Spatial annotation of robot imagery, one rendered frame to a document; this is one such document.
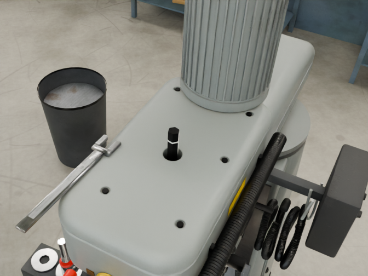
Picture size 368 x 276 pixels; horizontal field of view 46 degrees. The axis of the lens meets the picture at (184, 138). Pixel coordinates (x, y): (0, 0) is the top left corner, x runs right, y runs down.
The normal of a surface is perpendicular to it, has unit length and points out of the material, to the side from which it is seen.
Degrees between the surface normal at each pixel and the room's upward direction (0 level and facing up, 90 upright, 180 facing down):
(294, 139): 0
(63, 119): 94
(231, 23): 90
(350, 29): 90
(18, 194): 0
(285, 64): 0
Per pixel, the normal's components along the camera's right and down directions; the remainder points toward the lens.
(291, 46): 0.11, -0.80
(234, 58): -0.03, 0.69
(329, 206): -0.45, 0.60
